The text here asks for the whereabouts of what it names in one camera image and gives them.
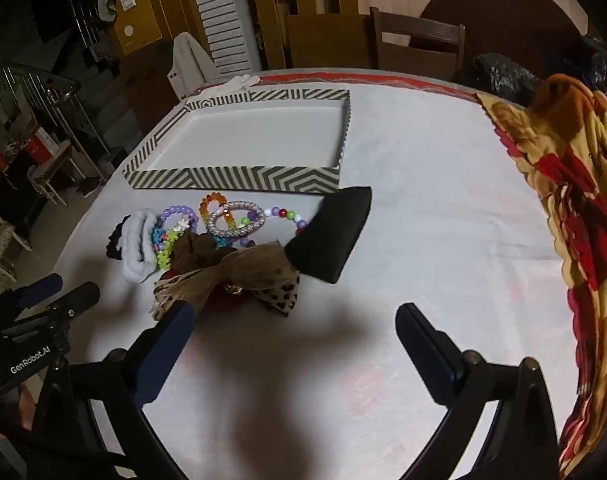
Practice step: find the white glove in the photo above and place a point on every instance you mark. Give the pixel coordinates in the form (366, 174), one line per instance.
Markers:
(241, 81)

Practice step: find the floral red yellow blanket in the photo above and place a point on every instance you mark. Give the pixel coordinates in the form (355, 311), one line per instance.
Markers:
(573, 170)

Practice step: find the white light switch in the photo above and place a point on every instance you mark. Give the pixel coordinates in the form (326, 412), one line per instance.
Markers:
(129, 1)

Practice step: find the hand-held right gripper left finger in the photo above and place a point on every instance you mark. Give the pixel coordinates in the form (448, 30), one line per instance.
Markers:
(163, 350)

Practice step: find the white jacket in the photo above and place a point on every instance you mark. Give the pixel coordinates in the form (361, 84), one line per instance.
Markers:
(188, 65)

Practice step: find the dark shiny bag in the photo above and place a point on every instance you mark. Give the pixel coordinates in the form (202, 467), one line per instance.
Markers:
(591, 60)

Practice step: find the blue and pink hair clip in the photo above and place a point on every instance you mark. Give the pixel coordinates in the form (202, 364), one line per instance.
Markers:
(224, 242)

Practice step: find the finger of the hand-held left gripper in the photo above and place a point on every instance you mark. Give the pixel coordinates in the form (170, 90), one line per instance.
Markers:
(78, 297)
(43, 287)

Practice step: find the black plastic bag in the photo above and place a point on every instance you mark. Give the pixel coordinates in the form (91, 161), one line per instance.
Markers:
(503, 77)

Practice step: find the yellow wooden chair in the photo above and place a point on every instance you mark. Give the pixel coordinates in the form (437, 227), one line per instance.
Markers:
(323, 40)

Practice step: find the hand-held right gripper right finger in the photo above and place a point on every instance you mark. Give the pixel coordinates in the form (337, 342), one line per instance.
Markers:
(423, 350)

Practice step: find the red satin bow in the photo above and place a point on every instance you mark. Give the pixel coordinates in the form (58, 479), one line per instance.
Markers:
(226, 302)

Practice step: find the black headband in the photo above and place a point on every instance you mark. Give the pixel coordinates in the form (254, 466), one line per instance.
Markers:
(328, 240)

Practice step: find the striped cardboard box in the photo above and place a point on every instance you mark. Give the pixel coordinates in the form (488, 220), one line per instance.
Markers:
(263, 180)

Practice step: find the small white table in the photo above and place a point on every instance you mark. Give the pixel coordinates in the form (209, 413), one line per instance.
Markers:
(53, 165)

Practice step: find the pink rhinestone bangle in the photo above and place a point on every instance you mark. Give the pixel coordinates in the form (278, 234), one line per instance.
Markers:
(223, 232)

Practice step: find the brown scrunchie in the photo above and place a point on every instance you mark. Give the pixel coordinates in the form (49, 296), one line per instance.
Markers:
(193, 250)

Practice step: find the beige leopard print bow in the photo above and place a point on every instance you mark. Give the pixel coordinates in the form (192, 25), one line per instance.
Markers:
(253, 265)

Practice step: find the black scrunchie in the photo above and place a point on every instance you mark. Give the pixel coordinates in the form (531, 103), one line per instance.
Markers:
(113, 245)

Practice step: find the metal rack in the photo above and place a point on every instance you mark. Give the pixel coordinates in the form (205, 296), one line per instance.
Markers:
(48, 105)

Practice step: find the round dark wooden table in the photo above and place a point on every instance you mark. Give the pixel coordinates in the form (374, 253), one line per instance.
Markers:
(498, 0)

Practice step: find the white scrunchie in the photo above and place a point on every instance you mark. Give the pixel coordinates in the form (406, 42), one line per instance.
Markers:
(133, 255)

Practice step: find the white louvered door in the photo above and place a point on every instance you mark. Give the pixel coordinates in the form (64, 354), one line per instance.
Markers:
(223, 15)

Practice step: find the red box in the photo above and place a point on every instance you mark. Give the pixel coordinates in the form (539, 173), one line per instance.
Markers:
(35, 149)

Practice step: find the dark wooden chair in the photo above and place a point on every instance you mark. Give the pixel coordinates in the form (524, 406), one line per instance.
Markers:
(418, 30)

